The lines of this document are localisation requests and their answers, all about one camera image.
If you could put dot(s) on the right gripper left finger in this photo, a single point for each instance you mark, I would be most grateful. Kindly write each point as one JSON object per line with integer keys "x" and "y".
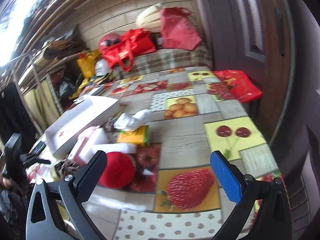
{"x": 44, "y": 220}

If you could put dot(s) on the metal shelf rack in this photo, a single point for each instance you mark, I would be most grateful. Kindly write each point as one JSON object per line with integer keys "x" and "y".
{"x": 33, "y": 86}

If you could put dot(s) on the red tote bag with handles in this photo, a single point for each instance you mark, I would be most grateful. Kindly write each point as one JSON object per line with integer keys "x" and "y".
{"x": 134, "y": 42}

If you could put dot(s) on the red fabric bag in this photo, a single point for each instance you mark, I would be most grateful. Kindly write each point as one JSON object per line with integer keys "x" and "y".
{"x": 177, "y": 31}

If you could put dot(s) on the plaid covered bench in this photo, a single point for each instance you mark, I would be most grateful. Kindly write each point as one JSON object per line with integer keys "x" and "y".
{"x": 165, "y": 59}

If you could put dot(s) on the white shallow cardboard box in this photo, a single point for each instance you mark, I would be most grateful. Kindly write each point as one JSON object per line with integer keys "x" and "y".
{"x": 62, "y": 135}

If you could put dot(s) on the red plush apple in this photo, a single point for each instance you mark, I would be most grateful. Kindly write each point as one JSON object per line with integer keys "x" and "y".
{"x": 119, "y": 171}

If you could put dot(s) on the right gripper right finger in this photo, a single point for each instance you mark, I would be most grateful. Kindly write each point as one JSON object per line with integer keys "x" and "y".
{"x": 273, "y": 220}

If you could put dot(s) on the yellow shopping bag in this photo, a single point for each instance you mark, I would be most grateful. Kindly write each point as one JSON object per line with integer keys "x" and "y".
{"x": 86, "y": 62}

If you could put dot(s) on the brown door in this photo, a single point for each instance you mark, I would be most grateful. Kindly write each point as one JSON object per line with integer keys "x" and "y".
{"x": 259, "y": 37}

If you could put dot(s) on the fruit pattern tablecloth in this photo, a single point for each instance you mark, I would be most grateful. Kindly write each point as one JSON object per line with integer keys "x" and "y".
{"x": 187, "y": 123}

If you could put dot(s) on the white helmet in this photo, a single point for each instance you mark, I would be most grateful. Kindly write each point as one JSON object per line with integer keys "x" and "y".
{"x": 102, "y": 68}

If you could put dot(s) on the brown knotted scrunchie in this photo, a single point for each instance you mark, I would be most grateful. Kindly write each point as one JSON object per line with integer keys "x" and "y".
{"x": 66, "y": 167}

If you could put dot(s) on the pink fluffy sponge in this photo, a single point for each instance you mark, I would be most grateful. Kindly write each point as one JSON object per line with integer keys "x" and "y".
{"x": 94, "y": 139}

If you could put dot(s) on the black plastic bag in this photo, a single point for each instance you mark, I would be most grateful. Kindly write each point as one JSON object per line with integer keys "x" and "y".
{"x": 68, "y": 88}

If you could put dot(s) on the yellow tissue pack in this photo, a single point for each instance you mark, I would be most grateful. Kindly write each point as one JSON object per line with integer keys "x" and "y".
{"x": 139, "y": 137}

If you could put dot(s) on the pink helmet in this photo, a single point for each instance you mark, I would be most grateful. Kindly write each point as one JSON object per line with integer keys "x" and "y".
{"x": 108, "y": 40}

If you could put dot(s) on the cream foam roll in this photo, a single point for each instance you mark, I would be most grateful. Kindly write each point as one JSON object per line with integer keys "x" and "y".
{"x": 150, "y": 18}

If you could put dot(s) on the white crumpled cloth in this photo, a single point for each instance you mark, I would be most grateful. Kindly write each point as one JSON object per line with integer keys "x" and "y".
{"x": 132, "y": 123}

